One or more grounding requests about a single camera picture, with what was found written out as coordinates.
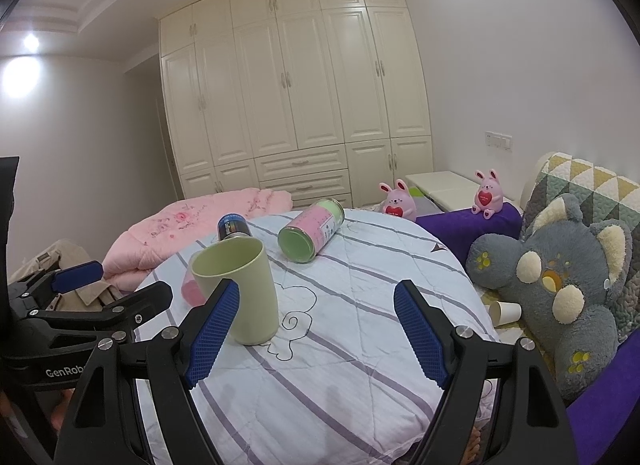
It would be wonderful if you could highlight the pink bunny toy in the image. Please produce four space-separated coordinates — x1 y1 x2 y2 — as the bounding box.
378 178 418 221
471 169 506 220

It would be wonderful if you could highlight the dark printed can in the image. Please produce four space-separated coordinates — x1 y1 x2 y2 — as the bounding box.
216 214 251 242

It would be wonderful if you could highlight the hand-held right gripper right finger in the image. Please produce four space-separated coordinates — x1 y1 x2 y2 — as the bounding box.
393 279 586 465

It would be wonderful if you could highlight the white wall switch panel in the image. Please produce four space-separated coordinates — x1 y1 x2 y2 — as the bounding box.
483 130 514 150

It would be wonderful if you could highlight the beige clothing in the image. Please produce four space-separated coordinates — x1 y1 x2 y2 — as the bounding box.
7 237 137 322

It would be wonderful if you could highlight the person's bare foot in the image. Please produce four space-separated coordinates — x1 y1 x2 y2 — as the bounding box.
461 424 490 465

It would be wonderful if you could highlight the striped white blanket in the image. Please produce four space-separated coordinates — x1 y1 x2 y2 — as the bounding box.
134 208 502 465

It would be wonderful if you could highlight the pink cup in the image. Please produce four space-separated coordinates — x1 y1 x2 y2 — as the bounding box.
180 252 209 307

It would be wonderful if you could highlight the pink floral quilt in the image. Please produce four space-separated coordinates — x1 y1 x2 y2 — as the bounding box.
102 188 294 292

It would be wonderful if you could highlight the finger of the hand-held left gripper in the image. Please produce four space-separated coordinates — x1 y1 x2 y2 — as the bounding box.
30 281 174 334
7 260 105 317

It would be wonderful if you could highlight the light green cup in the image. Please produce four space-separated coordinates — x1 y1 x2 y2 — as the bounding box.
191 236 279 346

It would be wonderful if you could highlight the cream wardrobe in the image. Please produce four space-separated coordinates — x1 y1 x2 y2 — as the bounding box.
157 0 435 211

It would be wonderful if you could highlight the green and pink can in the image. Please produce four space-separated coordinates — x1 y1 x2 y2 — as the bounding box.
277 198 346 264

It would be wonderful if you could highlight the grey plush toy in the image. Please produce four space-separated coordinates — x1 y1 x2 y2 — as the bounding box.
465 192 634 402

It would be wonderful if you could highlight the white bedside cabinet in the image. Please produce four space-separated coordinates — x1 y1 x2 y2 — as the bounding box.
404 170 484 214

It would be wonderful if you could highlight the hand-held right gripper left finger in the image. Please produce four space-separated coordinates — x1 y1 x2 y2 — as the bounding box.
52 278 241 465

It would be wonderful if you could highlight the white paper cup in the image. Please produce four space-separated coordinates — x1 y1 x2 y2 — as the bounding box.
487 299 524 329

